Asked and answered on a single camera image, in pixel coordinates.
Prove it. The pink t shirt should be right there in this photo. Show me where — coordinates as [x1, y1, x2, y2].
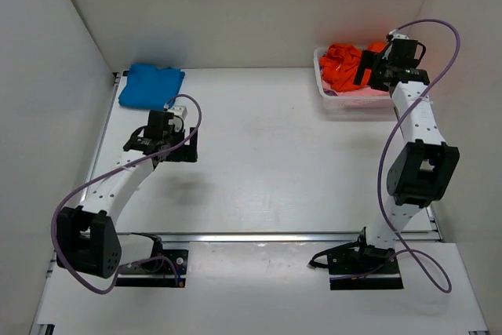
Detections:
[321, 80, 389, 97]

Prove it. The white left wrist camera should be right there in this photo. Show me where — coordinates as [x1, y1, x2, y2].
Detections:
[165, 105, 187, 120]

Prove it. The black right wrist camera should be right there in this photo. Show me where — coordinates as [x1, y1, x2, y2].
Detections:
[387, 38, 427, 69]

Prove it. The orange t shirt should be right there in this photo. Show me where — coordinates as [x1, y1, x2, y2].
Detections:
[319, 43, 370, 91]

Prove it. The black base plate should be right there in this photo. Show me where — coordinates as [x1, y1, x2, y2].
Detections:
[327, 249, 404, 291]
[116, 242, 189, 289]

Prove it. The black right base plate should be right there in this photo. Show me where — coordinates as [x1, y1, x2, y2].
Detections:
[327, 249, 404, 291]

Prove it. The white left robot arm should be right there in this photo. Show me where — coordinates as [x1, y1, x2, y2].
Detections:
[55, 105, 198, 279]

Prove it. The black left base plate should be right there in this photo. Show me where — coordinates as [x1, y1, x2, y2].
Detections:
[116, 242, 189, 289]

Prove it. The white plastic basket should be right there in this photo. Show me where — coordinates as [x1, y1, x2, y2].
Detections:
[313, 46, 393, 111]

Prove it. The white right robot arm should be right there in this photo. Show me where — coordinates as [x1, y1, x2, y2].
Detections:
[308, 40, 460, 279]

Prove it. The blue folded t shirt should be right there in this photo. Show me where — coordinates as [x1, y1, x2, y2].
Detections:
[118, 64, 185, 111]

